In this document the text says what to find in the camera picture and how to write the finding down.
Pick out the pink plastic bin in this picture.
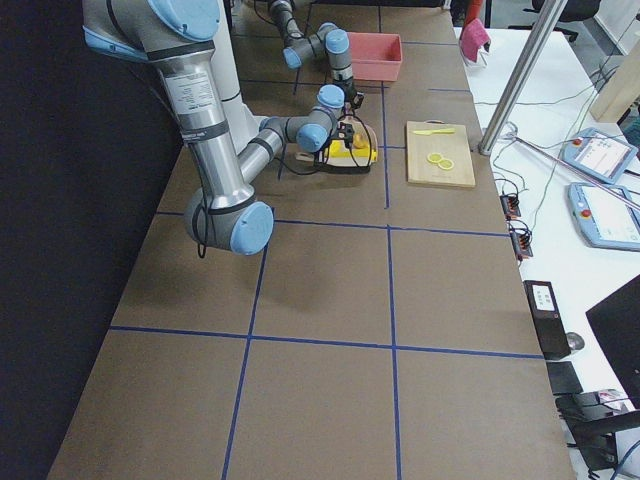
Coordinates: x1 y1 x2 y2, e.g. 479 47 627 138
348 32 403 82

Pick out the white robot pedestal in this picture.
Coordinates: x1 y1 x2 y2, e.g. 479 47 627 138
211 0 266 153

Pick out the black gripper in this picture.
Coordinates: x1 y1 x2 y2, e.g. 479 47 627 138
332 70 364 109
329 117 356 150

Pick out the yellow toy corn cob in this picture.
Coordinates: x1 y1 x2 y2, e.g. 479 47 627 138
324 140 350 158

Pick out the orange black adapter far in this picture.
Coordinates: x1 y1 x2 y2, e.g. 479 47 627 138
500 193 521 220

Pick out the wooden plank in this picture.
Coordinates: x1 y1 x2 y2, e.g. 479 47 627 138
592 9 640 124

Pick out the wooden cutting board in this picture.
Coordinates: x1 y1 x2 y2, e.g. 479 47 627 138
406 121 476 188

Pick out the orange black adapter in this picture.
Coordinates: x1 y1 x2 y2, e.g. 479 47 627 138
500 193 521 220
509 226 533 261

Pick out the brown toy ginger root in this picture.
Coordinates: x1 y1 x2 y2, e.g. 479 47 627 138
352 133 369 149

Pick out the blue teach pendant near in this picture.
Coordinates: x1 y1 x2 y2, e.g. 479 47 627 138
567 183 639 252

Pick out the lemon slice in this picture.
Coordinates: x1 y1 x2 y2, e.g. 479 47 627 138
438 158 454 171
427 153 443 164

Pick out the black box with label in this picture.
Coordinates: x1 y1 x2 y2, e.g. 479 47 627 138
523 280 571 360

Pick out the lemon slice near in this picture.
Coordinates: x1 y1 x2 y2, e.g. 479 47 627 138
438 158 454 171

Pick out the silver metal post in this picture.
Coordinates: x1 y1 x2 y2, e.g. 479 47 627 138
478 0 567 156

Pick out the lemon slice far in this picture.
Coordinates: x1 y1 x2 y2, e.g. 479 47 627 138
427 153 443 164

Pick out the blue teach pendant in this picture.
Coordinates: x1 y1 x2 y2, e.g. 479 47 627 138
560 127 638 184
567 183 639 252

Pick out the yellow plastic knife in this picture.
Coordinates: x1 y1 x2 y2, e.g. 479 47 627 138
411 128 456 136

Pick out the pink cloth item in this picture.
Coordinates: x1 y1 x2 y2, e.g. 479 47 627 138
459 19 491 65

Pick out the beige plastic dustpan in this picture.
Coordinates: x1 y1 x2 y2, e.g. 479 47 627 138
341 114 378 158

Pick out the beige hand brush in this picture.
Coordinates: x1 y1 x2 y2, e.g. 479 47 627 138
295 151 377 175

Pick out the blue teach pendant far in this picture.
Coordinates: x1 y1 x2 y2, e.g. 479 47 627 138
560 127 638 184

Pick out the black monitor corner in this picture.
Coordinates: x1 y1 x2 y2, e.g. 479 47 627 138
586 278 639 408

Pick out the orange black adapter near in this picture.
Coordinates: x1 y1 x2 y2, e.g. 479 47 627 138
509 226 533 261

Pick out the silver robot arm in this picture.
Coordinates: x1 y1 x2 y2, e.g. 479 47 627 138
267 0 364 111
82 0 361 255

